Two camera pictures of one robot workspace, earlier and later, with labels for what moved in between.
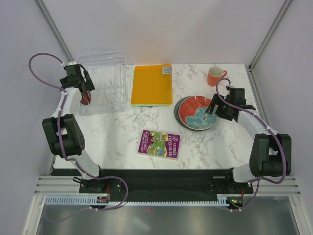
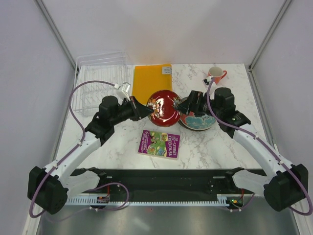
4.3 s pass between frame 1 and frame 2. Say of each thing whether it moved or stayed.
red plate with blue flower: stayed
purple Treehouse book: stayed
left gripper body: moved
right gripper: moved
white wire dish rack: stayed
